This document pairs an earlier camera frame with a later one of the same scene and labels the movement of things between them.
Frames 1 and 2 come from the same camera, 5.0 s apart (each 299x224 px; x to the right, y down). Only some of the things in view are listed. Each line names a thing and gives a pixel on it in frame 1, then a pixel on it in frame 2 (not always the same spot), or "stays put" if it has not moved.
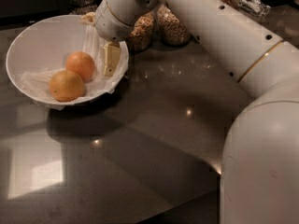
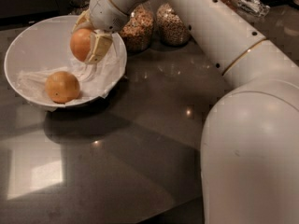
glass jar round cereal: (171, 29) stays put
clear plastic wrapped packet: (251, 5) stays put
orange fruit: (81, 63) → (79, 43)
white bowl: (42, 48) stays put
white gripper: (109, 26) → (103, 12)
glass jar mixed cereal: (142, 36) stays put
